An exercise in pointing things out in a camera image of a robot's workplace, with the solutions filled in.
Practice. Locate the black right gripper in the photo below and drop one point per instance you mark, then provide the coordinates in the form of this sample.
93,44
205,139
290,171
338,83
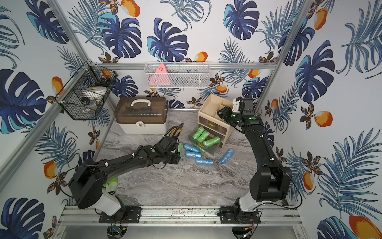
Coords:
226,113

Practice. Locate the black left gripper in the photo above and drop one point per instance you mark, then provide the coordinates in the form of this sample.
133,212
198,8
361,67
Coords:
175,148

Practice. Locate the beige drawer organizer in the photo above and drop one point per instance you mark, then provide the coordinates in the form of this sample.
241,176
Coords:
208,118

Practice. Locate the clear bottom drawer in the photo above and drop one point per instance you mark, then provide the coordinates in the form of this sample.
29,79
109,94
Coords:
207,150

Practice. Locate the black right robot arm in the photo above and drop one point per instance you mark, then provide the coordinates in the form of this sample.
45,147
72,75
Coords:
271,181

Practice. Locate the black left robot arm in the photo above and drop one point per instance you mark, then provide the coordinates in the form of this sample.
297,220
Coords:
88,180

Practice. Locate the yellow black pliers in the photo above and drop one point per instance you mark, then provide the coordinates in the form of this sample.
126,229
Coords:
176,130

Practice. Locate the blue roll top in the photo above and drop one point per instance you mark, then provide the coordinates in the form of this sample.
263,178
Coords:
191,148

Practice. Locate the blue roll middle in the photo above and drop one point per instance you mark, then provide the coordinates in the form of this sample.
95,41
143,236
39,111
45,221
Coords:
192,154

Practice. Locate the blue roll lower right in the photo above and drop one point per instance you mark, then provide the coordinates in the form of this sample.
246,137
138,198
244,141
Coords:
207,162

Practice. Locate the brown lidded storage box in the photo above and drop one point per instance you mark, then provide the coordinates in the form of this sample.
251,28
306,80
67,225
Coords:
142,115

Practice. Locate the green work glove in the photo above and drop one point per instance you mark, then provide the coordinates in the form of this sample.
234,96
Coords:
111,186

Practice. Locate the pink triangle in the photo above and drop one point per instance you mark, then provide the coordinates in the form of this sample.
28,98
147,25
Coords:
160,78

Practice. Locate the white tape roll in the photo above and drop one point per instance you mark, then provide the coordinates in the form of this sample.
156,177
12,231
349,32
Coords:
94,92

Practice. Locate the clear wall tray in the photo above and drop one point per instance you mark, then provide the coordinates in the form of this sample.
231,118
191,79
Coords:
183,74

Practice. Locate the black wire basket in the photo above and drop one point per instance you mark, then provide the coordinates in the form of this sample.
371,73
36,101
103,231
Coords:
71,99

